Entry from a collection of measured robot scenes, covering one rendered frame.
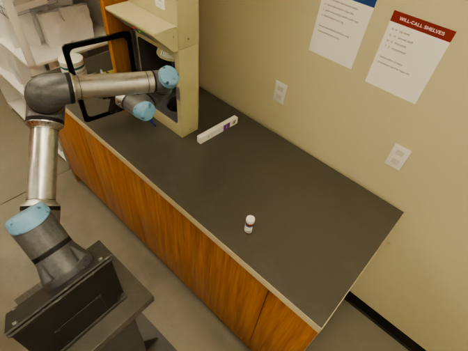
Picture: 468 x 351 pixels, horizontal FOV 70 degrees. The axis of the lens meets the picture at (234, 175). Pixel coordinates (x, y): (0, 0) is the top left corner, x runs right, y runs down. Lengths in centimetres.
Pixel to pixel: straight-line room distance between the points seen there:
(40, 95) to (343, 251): 120
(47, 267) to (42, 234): 9
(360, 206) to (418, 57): 65
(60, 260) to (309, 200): 100
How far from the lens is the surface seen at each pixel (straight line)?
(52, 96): 117
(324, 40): 152
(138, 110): 131
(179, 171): 157
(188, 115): 168
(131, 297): 126
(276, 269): 131
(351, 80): 151
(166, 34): 141
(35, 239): 108
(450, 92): 140
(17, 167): 323
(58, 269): 107
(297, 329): 145
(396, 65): 142
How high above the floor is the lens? 208
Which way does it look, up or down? 47 degrees down
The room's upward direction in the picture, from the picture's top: 7 degrees clockwise
